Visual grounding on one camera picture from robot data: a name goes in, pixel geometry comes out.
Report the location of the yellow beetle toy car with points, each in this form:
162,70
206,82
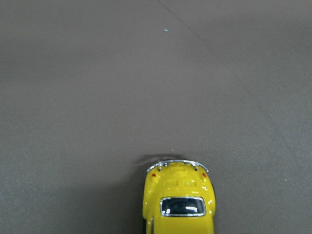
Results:
178,198

